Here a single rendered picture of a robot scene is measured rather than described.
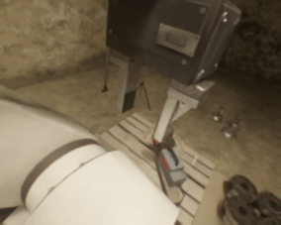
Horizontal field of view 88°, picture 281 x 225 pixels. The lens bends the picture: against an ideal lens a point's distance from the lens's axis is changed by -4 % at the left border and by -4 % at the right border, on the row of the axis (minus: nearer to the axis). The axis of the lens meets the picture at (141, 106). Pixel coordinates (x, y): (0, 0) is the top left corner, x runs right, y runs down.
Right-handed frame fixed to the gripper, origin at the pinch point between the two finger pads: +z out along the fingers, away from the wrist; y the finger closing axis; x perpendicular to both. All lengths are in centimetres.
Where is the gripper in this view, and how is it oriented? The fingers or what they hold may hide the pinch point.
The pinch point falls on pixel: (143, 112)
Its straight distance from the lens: 43.4
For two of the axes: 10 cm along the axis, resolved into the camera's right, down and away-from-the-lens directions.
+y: 7.4, 5.0, -4.5
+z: -2.0, 8.0, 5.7
